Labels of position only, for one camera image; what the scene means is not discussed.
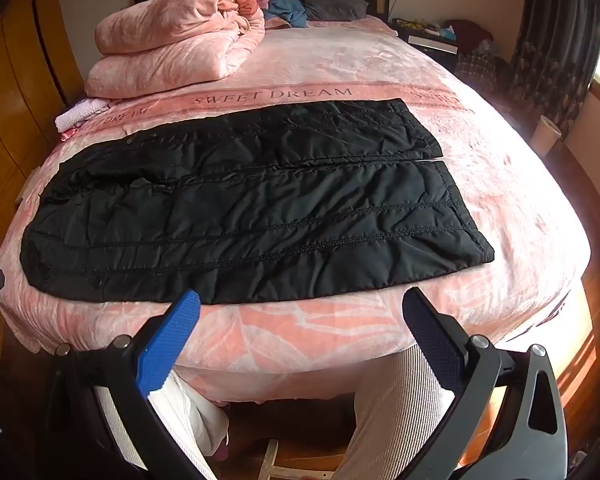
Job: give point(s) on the black pants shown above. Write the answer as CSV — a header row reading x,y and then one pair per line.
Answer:
x,y
260,215

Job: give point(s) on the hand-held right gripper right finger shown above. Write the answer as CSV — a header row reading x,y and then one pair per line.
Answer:
x,y
430,332

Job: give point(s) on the person's right leg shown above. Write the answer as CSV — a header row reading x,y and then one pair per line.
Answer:
x,y
380,410

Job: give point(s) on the purple slipper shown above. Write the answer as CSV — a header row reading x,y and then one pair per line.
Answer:
x,y
225,457

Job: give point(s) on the folded pink quilt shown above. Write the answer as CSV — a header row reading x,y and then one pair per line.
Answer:
x,y
180,45

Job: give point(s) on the white waste bin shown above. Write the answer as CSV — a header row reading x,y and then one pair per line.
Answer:
x,y
546,135

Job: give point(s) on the plaid cloth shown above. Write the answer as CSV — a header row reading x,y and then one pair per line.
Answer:
x,y
480,67

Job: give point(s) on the person's left leg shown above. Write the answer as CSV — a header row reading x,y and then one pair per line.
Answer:
x,y
195,420

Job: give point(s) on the person's leg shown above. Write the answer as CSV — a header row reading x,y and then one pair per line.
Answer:
x,y
195,420
380,410

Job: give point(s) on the grey pillow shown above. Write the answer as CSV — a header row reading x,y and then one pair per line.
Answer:
x,y
336,4

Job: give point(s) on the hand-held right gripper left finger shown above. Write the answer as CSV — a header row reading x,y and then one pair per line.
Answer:
x,y
172,345

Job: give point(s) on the pink bed with blanket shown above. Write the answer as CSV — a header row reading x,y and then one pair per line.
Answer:
x,y
305,330

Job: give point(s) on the wooden frame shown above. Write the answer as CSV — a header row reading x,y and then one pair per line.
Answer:
x,y
280,465

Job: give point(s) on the wooden wardrobe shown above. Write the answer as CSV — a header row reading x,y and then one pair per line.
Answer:
x,y
15,125

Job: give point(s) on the dark red cloth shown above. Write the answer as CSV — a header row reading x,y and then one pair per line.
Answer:
x,y
467,32

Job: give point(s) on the small white pink towel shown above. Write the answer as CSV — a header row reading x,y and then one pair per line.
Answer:
x,y
80,115

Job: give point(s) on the dark nightstand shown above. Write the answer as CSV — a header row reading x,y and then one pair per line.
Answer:
x,y
427,40

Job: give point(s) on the dark patterned curtain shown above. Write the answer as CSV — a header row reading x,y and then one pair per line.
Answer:
x,y
550,35

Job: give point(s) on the blue cloth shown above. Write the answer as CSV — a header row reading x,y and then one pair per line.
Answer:
x,y
287,12

